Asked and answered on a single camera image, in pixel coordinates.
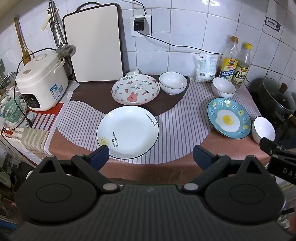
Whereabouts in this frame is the stainless steel ladle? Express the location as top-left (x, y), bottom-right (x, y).
top-left (47, 1), bottom-right (77, 57)

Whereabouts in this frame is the black charger plug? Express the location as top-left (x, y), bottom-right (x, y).
top-left (133, 17), bottom-right (147, 32)

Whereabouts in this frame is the white ribbed bowl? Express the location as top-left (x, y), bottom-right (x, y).
top-left (159, 72), bottom-right (188, 95)
top-left (251, 116), bottom-right (276, 144)
top-left (211, 77), bottom-right (236, 98)

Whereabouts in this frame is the white wall socket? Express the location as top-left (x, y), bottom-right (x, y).
top-left (131, 15), bottom-right (153, 37)

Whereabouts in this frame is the green colander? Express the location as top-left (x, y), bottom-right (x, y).
top-left (2, 96), bottom-right (26, 124)

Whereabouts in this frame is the blue fried egg print plate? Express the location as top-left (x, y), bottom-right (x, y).
top-left (207, 98), bottom-right (252, 140)

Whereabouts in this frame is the rice cooker power cable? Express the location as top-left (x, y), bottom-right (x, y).
top-left (13, 48), bottom-right (58, 127)

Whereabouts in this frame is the red striped mat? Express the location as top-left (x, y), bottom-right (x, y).
top-left (4, 103), bottom-right (64, 141)

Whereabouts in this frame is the wall sticker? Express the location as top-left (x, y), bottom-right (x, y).
top-left (265, 17), bottom-right (282, 32)

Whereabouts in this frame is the white seasoning bag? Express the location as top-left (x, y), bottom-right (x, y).
top-left (193, 52), bottom-right (219, 83)

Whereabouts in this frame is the white plate with sun print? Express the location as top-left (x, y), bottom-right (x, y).
top-left (96, 106), bottom-right (160, 160)

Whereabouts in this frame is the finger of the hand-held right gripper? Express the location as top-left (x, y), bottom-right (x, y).
top-left (259, 137), bottom-right (296, 160)

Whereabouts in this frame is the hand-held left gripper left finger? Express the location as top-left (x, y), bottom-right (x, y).
top-left (37, 145), bottom-right (121, 193)

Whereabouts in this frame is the white rice cooker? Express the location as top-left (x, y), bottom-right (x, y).
top-left (15, 48), bottom-right (70, 112)

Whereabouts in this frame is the white cutting board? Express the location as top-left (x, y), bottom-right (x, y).
top-left (63, 3), bottom-right (127, 83)

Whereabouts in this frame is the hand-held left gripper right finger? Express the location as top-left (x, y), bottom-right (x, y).
top-left (193, 145), bottom-right (263, 194)

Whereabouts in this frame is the beige striped cloth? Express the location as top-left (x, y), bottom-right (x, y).
top-left (20, 127), bottom-right (50, 154)

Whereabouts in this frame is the clear vinegar bottle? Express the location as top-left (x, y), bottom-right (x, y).
top-left (231, 42), bottom-right (253, 90)

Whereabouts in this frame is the black wok with wooden handle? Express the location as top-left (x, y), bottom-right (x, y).
top-left (248, 77), bottom-right (296, 139)

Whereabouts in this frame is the black charger cable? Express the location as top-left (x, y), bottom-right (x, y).
top-left (138, 30), bottom-right (223, 56)

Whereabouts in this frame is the pink rabbit print plate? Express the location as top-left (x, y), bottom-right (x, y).
top-left (111, 75), bottom-right (161, 105)

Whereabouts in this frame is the yellow label cooking wine bottle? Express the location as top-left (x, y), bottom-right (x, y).
top-left (216, 36), bottom-right (239, 81)

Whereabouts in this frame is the glass wok lid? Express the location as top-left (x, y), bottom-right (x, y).
top-left (261, 78), bottom-right (296, 110)

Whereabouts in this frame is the wooden spatula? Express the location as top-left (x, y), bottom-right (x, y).
top-left (14, 17), bottom-right (35, 67)

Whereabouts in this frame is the white rice paddle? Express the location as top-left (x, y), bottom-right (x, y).
top-left (41, 11), bottom-right (52, 32)

